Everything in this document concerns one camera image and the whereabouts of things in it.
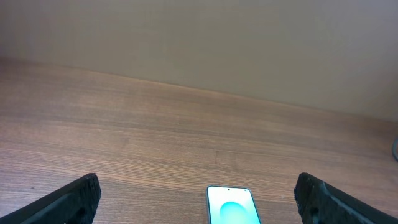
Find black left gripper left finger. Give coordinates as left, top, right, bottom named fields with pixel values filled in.
left=1, top=173, right=101, bottom=224

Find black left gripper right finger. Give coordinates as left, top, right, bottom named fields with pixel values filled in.
left=294, top=172, right=397, bottom=224

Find turquoise screen smartphone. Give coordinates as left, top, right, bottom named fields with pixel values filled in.
left=206, top=185, right=261, bottom=224

